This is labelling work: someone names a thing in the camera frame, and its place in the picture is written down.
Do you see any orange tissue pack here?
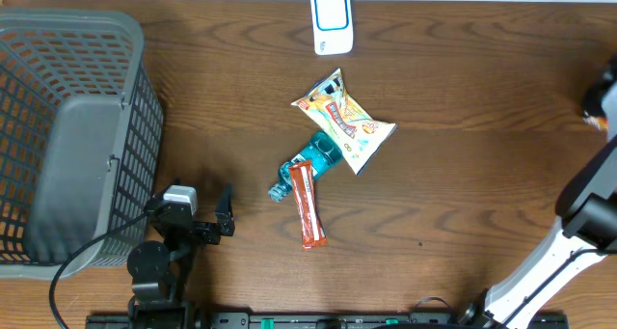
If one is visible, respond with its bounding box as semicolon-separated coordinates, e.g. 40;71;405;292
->
583;115;608;132

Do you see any red white snack bar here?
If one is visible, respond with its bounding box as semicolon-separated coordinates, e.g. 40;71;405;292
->
288;159;328;250

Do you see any blue mouthwash bottle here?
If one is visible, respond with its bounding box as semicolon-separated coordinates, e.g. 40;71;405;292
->
268;131;342;203

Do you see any yellow chip snack bag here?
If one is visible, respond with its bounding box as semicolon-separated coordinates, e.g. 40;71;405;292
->
291;68;397;176

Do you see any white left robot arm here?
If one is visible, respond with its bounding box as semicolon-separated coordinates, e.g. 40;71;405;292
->
127;184;235;329

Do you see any white barcode scanner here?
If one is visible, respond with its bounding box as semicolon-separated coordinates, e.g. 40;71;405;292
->
310;0;354;56

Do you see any grey plastic lattice basket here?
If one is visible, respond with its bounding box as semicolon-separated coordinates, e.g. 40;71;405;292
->
1;7;164;280

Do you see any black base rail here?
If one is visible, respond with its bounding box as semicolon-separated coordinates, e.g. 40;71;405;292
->
86;310;570;329

